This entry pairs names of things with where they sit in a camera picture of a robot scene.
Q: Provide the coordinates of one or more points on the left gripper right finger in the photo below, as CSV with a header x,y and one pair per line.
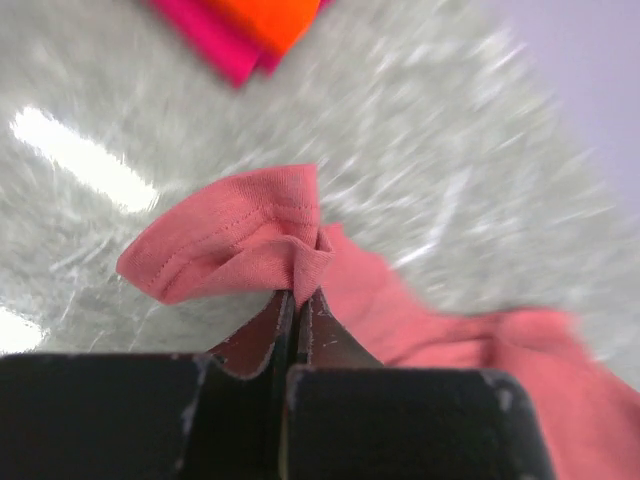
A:
x,y
349,417

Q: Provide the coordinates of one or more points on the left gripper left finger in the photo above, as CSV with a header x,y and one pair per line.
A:
x,y
213,415

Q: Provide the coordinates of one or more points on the salmon pink t shirt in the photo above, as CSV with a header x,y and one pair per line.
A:
x,y
262,231

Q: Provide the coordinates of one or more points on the folded orange t shirt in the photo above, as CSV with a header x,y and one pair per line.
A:
x,y
277,24

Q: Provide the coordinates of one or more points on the folded magenta t shirt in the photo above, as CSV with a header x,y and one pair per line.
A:
x,y
227,48

